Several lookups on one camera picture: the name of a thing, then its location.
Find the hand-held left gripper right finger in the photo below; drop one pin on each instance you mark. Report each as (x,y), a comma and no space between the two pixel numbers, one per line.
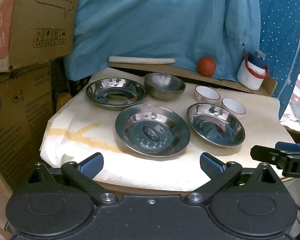
(211,166)

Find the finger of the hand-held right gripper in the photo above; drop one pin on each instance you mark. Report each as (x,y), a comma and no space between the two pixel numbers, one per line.
(290,147)
(265,155)

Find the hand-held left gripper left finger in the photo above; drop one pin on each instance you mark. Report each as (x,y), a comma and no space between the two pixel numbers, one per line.
(92,166)

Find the small deep steel plate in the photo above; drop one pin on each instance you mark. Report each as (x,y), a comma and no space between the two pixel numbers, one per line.
(215,127)

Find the white red-rimmed enamel bowl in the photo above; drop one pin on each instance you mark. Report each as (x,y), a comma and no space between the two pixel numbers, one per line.
(207,93)
(233,106)

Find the large steel plate with label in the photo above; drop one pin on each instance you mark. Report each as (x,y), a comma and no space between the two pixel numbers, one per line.
(152,130)

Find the medium steel plate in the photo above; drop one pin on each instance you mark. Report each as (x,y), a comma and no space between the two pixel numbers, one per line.
(115,95)

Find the steel bowl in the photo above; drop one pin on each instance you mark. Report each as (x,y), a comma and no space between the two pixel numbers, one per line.
(165,87)

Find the white paper table cover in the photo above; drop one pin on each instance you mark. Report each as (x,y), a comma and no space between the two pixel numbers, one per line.
(90,140)

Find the pale patterned cloth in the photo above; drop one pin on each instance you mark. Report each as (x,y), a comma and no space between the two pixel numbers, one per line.
(293,110)

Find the yellow plastic container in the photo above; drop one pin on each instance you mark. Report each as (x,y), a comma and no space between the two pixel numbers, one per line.
(62,100)

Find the wooden board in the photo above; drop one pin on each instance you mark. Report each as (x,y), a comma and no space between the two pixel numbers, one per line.
(222,82)

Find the brown cardboard box black print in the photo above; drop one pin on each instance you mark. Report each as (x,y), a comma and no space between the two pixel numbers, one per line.
(12,130)

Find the orange-red ball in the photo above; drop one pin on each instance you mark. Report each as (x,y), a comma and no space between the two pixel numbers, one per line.
(206,66)

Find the white rolled paper stick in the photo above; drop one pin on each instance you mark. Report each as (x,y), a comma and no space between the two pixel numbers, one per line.
(142,60)

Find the blue white-dotted cloth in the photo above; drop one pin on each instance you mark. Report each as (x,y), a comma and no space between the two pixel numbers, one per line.
(280,30)

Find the plain blue cloth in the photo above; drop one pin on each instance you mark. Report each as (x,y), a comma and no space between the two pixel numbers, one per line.
(145,22)

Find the cardboard box with pink print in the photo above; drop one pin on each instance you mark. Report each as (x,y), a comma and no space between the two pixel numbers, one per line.
(20,30)

